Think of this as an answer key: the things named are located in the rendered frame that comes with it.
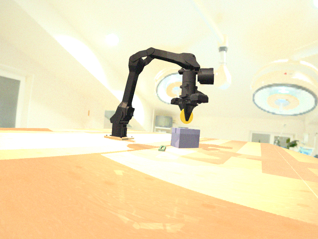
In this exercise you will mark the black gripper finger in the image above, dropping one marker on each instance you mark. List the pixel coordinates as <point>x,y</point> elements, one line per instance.
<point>188,108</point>
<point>180,106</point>

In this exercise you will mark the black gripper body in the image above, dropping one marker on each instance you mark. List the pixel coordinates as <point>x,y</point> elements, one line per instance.
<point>188,94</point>

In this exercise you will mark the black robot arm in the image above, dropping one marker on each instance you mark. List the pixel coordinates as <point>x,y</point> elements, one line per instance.
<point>190,68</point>

